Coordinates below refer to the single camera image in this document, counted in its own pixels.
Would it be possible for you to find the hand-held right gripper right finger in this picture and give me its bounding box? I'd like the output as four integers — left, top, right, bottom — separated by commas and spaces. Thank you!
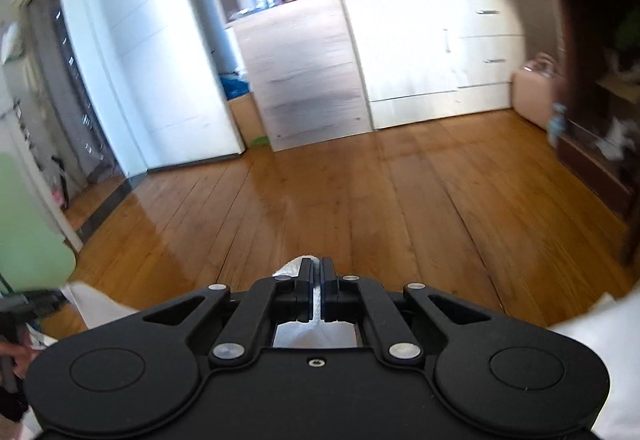
321, 256, 493, 367

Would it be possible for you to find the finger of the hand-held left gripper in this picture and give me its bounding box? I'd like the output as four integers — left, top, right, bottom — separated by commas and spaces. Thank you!
27, 290, 68, 318

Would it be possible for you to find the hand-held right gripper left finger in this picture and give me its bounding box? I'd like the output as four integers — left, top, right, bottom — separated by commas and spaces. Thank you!
142, 257, 317, 368

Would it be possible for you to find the white robe with green trim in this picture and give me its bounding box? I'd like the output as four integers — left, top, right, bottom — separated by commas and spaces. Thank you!
20, 255, 640, 440

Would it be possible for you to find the person's left hand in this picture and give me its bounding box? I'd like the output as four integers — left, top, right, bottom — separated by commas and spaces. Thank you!
0, 342, 37, 378

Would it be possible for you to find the light green panel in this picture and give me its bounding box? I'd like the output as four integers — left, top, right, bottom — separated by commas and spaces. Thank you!
0, 152, 77, 293

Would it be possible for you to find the large cardboard box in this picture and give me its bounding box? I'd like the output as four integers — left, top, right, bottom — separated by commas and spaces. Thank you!
227, 92, 268, 148

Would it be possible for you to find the blue plastic bag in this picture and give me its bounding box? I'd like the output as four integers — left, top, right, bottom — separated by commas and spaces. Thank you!
217, 70, 253, 101

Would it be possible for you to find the light wood shelf unit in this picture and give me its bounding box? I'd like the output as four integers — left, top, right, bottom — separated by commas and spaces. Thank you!
192, 0, 373, 153

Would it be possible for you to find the white drawer cabinet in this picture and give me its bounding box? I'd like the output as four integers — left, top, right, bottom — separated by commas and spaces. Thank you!
320, 0, 528, 131

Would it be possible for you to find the white door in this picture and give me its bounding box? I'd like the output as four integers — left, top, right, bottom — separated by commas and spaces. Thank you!
52, 0, 246, 173

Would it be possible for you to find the pink bag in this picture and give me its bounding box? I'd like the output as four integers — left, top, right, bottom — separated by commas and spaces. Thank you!
512, 52, 563, 131

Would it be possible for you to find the dark wooden desk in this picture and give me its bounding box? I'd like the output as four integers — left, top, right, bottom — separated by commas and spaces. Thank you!
495, 0, 640, 266

